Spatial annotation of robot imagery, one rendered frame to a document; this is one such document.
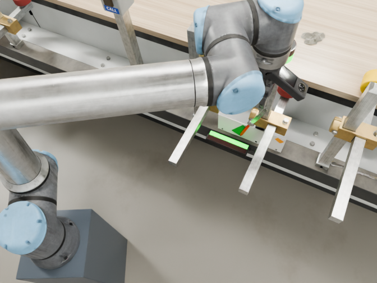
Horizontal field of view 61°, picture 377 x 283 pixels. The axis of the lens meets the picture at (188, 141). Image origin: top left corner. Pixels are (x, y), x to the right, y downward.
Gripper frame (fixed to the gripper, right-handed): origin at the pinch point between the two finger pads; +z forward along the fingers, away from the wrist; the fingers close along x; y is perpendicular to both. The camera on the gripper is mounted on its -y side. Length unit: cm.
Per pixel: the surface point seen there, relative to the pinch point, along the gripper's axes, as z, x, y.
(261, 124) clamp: 17.5, -5.1, 0.2
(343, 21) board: 12, -58, -13
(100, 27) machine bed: 25, -28, 86
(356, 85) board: 11.3, -29.3, -24.1
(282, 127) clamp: 14.6, -5.2, -6.9
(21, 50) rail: 33, -6, 121
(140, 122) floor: 103, -26, 81
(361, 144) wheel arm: 5.2, -3.0, -29.1
